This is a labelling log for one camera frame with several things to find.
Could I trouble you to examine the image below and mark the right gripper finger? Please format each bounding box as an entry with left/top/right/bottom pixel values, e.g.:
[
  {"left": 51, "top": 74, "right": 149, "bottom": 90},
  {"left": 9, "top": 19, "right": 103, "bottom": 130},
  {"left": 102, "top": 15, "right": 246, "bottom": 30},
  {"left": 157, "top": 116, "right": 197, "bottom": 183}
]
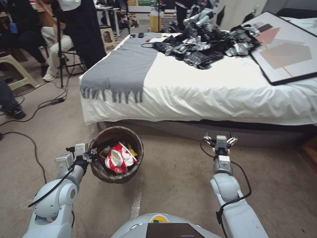
[
  {"left": 203, "top": 129, "right": 214, "bottom": 147},
  {"left": 228, "top": 129, "right": 238, "bottom": 146}
]

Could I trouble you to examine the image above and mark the dark brown woven trash bin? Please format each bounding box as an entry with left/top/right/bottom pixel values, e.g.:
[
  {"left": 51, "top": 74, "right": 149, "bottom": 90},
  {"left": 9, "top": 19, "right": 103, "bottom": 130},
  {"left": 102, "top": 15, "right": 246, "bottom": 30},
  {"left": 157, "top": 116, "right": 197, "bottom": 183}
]
[{"left": 89, "top": 126, "right": 145, "bottom": 184}]

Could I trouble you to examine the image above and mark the small brown cardboard box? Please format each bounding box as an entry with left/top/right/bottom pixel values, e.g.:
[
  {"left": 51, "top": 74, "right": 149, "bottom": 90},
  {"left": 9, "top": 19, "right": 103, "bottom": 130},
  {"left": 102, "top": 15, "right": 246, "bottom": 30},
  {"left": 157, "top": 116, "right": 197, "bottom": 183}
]
[{"left": 99, "top": 146, "right": 112, "bottom": 160}]

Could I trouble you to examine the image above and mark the grey bed base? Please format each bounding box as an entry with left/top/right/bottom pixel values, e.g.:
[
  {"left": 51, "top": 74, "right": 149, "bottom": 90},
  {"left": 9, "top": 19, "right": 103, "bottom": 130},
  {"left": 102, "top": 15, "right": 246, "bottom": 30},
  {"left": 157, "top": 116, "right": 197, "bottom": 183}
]
[{"left": 98, "top": 120, "right": 317, "bottom": 148}]

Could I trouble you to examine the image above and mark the red white snack bag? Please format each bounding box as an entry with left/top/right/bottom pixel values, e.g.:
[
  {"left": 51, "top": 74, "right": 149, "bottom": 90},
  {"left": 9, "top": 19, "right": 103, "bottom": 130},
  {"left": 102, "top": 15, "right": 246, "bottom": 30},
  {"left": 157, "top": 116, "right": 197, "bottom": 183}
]
[{"left": 105, "top": 141, "right": 137, "bottom": 174}]

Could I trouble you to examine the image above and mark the yellow wrapper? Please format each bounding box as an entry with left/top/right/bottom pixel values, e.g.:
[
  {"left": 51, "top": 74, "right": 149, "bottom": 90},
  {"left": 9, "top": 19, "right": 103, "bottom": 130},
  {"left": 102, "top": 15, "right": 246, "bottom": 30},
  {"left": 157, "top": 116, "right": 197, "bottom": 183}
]
[{"left": 126, "top": 143, "right": 138, "bottom": 157}]

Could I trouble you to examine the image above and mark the bed with white sheet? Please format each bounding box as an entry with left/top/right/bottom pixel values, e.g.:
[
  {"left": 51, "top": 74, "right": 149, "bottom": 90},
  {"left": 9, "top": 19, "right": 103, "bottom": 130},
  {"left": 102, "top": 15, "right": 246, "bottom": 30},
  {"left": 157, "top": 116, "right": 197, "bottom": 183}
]
[{"left": 79, "top": 31, "right": 317, "bottom": 127}]

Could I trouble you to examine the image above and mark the white robot front shell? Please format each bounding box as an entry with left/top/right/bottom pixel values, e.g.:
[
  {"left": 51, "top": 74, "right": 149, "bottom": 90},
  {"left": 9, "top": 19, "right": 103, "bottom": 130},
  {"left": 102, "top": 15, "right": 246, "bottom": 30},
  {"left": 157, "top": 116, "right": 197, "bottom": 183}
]
[{"left": 110, "top": 213, "right": 223, "bottom": 238}]

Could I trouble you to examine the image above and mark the pile of black plastic bags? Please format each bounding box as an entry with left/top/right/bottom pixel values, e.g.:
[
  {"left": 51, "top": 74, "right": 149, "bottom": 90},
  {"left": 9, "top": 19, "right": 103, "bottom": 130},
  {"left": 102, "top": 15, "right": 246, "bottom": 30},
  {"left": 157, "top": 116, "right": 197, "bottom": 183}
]
[{"left": 151, "top": 20, "right": 261, "bottom": 70}]

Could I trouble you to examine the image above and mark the grey fringed throw blanket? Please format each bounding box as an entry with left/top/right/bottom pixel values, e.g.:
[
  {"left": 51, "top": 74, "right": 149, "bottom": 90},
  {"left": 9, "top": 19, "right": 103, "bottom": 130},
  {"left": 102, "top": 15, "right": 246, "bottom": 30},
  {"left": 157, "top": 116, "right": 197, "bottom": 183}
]
[{"left": 80, "top": 33, "right": 159, "bottom": 104}]

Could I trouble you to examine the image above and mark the person's leg and shoe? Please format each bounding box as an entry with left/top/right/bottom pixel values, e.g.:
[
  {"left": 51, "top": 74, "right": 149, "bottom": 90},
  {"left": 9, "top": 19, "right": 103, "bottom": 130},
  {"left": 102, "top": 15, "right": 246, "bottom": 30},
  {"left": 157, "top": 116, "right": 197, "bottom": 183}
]
[{"left": 0, "top": 75, "right": 27, "bottom": 120}]

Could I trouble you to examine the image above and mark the black framed abstract picture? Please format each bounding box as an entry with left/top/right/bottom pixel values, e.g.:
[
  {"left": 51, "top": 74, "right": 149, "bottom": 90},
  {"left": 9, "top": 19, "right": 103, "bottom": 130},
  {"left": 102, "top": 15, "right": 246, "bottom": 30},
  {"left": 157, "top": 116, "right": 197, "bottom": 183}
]
[{"left": 242, "top": 11, "right": 317, "bottom": 87}]

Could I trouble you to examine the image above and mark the black tripod stand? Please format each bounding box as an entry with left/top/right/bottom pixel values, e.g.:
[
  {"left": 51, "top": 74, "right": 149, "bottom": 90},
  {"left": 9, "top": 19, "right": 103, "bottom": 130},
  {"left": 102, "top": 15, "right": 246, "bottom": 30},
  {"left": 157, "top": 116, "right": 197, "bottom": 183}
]
[{"left": 55, "top": 0, "right": 88, "bottom": 88}]

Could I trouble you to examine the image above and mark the large beige plastic stool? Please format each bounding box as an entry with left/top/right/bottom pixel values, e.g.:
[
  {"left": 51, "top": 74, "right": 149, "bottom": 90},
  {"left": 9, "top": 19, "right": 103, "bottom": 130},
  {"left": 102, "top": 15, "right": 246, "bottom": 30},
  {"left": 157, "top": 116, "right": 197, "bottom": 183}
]
[{"left": 0, "top": 54, "right": 41, "bottom": 91}]

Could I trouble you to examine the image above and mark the seated person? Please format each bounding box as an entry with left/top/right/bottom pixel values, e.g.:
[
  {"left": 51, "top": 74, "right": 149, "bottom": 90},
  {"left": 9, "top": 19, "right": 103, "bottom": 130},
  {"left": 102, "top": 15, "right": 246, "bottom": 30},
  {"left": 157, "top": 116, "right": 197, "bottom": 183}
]
[{"left": 0, "top": 0, "right": 75, "bottom": 82}]

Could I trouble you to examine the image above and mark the small beige plastic stool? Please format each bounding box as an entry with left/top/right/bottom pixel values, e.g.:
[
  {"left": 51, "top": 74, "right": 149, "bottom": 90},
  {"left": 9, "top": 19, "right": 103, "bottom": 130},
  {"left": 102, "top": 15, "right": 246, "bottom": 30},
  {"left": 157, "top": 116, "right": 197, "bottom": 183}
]
[{"left": 100, "top": 25, "right": 117, "bottom": 52}]

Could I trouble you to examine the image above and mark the standing person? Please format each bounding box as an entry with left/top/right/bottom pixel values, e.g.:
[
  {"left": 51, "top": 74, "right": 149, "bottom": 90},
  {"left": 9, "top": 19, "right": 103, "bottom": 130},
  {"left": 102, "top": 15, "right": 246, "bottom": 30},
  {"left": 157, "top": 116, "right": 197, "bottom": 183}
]
[{"left": 51, "top": 0, "right": 107, "bottom": 70}]

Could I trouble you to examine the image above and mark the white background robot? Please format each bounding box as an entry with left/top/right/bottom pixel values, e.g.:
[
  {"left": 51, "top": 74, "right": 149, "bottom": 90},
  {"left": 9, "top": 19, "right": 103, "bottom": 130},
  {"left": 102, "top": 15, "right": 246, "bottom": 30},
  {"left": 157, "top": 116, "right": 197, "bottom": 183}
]
[{"left": 183, "top": 7, "right": 215, "bottom": 28}]

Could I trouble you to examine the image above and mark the background person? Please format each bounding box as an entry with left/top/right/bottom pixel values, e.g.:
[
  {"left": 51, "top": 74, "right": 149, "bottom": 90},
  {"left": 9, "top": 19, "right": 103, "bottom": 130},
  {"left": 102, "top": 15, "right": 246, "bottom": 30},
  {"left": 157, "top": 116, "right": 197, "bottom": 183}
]
[{"left": 174, "top": 0, "right": 196, "bottom": 26}]

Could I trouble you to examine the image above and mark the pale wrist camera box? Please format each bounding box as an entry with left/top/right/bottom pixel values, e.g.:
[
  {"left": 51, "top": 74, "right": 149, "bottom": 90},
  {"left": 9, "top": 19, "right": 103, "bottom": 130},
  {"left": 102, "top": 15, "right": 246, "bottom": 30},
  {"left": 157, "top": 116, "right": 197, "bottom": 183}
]
[
  {"left": 216, "top": 135, "right": 228, "bottom": 148},
  {"left": 75, "top": 143, "right": 86, "bottom": 157}
]

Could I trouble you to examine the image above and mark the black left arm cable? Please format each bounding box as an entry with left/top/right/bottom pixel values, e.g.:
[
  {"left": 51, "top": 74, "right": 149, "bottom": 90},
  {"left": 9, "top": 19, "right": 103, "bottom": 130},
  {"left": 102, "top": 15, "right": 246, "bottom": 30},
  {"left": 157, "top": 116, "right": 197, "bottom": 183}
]
[{"left": 27, "top": 162, "right": 76, "bottom": 228}]

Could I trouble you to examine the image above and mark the thick black floor cable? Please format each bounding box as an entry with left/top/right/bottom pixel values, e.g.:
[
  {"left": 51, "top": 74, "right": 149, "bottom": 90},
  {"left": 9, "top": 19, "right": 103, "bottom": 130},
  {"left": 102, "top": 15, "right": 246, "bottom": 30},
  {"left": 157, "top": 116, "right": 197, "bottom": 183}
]
[{"left": 0, "top": 131, "right": 48, "bottom": 184}]

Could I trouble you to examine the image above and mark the thin black floor cable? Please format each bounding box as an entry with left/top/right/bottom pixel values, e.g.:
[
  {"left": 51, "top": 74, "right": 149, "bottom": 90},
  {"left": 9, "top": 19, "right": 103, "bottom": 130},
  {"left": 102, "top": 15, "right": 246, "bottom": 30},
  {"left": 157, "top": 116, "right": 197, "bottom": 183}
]
[{"left": 0, "top": 72, "right": 70, "bottom": 127}]

